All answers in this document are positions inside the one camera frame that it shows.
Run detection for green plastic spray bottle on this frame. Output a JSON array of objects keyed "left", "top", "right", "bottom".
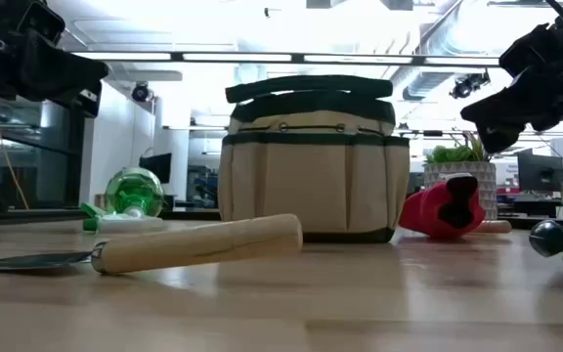
[{"left": 80, "top": 166, "right": 166, "bottom": 234}]

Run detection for red gardening gloves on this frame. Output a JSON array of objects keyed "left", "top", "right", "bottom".
[{"left": 398, "top": 173, "right": 487, "bottom": 241}]

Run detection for green handled pruning shears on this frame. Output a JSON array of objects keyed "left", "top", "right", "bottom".
[{"left": 529, "top": 219, "right": 563, "bottom": 268}]

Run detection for silver blade trowel wooden handle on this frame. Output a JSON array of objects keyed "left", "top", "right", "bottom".
[{"left": 0, "top": 212, "right": 305, "bottom": 276}]

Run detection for beige gardening bag green trim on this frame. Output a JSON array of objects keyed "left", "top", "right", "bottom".
[{"left": 217, "top": 74, "right": 411, "bottom": 244}]

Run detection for black round ceiling spotlight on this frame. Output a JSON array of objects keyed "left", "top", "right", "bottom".
[
  {"left": 450, "top": 69, "right": 492, "bottom": 100},
  {"left": 131, "top": 81, "right": 153, "bottom": 104}
]

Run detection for linear ceiling light fixture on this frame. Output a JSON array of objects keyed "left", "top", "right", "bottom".
[{"left": 70, "top": 51, "right": 501, "bottom": 68}]

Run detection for black computer monitor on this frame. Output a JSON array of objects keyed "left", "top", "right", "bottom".
[
  {"left": 516, "top": 149, "right": 563, "bottom": 193},
  {"left": 138, "top": 153, "right": 173, "bottom": 185}
]

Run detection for succulent in white patterned pot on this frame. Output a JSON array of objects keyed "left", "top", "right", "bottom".
[{"left": 423, "top": 131, "right": 498, "bottom": 220}]

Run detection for thin yellow cable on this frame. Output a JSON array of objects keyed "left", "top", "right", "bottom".
[{"left": 0, "top": 95, "right": 29, "bottom": 211}]

